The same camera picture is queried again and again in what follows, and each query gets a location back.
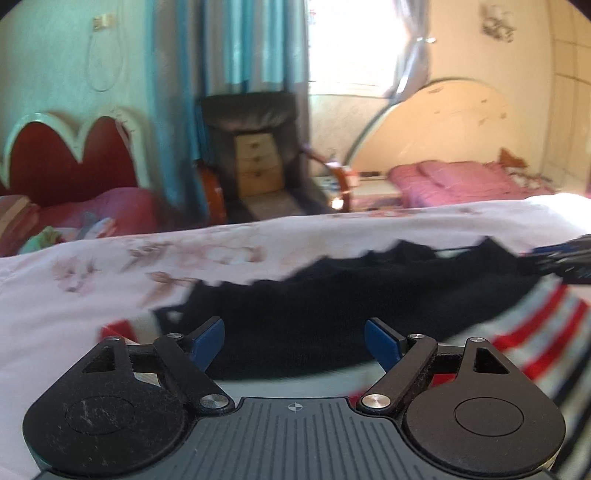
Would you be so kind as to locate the bright window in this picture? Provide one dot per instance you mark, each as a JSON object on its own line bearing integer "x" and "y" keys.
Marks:
{"x": 351, "y": 41}

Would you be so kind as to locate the magenta blanket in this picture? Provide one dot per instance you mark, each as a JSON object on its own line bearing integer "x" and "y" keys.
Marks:
{"x": 120, "y": 210}

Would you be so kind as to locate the bed with floral quilt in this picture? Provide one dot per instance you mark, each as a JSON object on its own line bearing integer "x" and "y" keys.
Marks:
{"x": 69, "y": 314}

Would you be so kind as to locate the wall socket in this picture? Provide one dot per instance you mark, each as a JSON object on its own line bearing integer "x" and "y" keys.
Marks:
{"x": 103, "y": 21}

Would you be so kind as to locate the grey curtain with tieback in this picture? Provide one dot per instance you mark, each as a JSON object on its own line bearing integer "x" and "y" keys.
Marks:
{"x": 411, "y": 46}

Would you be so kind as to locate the teal curtain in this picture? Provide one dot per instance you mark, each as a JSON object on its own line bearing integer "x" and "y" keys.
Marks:
{"x": 221, "y": 69}

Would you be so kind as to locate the dark leather armchair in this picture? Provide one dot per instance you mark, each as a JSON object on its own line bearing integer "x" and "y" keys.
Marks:
{"x": 258, "y": 157}

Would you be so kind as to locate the striped knit sweater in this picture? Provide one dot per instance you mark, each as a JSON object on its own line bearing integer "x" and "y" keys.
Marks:
{"x": 323, "y": 314}

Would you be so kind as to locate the red heart-shaped headboard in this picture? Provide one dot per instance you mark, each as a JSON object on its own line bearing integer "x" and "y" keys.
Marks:
{"x": 55, "y": 161}

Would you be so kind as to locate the pink bedding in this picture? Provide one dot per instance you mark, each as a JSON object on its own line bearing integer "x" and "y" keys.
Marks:
{"x": 457, "y": 182}

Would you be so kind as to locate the wall lamp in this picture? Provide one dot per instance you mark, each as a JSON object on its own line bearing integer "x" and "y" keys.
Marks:
{"x": 498, "y": 23}

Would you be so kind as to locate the small wooden drawer chest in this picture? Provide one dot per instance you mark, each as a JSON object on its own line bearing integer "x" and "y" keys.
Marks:
{"x": 257, "y": 161}

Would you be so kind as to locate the round beige headboard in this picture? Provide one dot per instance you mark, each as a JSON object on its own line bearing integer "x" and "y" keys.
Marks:
{"x": 443, "y": 124}

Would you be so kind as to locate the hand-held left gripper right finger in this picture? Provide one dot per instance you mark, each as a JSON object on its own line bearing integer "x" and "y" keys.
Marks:
{"x": 382, "y": 344}

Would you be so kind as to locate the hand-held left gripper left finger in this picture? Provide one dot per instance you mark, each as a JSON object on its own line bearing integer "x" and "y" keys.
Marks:
{"x": 205, "y": 344}

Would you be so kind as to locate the striped pillow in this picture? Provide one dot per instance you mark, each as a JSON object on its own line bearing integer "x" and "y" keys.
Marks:
{"x": 16, "y": 224}

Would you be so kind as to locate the pile of colourful clothes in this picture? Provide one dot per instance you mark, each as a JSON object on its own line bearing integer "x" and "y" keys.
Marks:
{"x": 74, "y": 230}

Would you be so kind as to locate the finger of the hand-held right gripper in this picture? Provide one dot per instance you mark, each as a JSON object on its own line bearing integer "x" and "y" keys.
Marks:
{"x": 565, "y": 258}

